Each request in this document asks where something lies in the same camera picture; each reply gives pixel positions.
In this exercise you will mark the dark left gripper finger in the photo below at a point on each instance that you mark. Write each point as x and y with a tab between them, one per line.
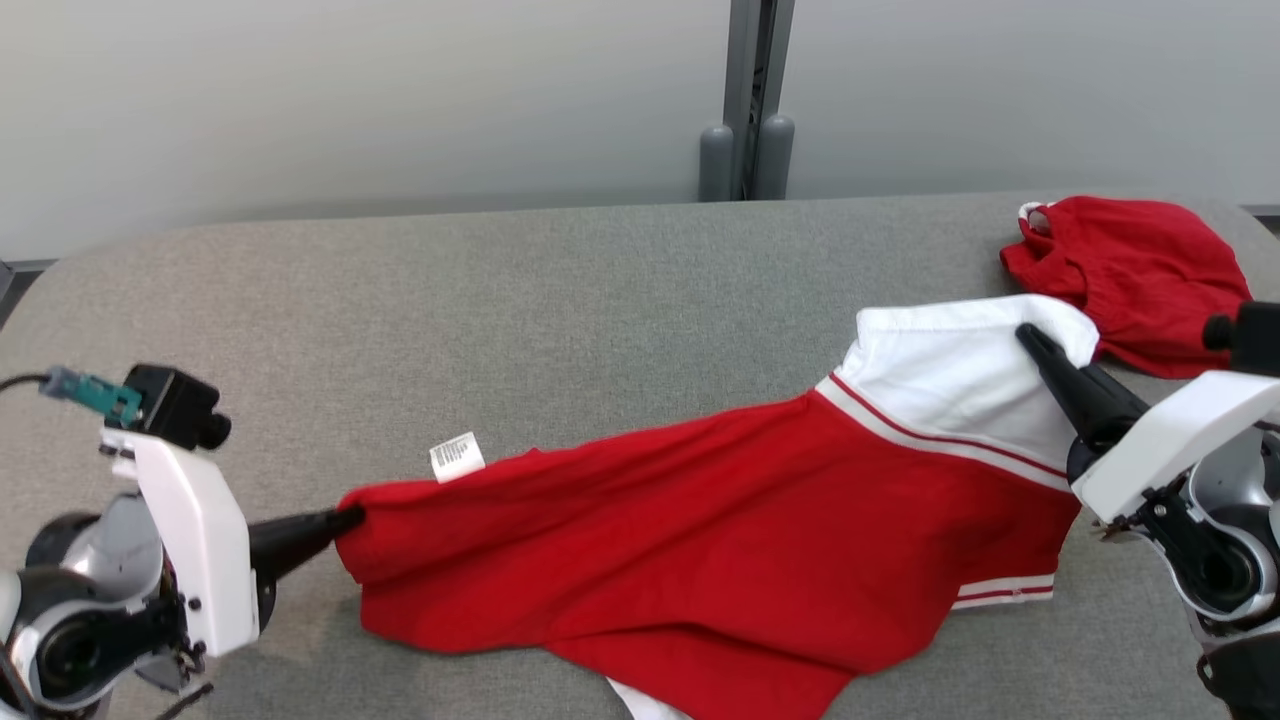
300	525
290	558

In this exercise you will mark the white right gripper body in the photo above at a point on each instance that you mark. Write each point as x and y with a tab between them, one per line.
1180	430

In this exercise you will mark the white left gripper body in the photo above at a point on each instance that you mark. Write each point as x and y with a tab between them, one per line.
200	560

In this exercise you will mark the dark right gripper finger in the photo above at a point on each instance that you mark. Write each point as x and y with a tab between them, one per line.
1100	395
1075	405

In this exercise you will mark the red shorts with white stripe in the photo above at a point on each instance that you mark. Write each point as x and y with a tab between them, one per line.
1150	280

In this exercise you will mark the red shirt with white sleeves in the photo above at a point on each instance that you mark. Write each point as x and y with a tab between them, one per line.
700	520

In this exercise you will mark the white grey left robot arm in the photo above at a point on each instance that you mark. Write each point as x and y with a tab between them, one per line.
60	650

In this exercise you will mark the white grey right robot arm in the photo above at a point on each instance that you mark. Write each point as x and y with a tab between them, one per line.
1230	570

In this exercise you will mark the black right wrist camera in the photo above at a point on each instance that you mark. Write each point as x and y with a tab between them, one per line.
1255	335

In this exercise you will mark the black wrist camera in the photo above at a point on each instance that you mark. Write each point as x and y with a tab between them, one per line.
1255	335
175	405

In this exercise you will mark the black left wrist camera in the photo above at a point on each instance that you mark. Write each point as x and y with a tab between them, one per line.
175	405

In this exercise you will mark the teal left camera connector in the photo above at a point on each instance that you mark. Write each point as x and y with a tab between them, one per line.
95	395

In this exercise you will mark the grey cylindrical post foot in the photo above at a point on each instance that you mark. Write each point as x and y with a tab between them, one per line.
775	160
716	165

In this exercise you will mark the grey metal partition post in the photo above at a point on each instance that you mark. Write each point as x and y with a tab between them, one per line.
745	80

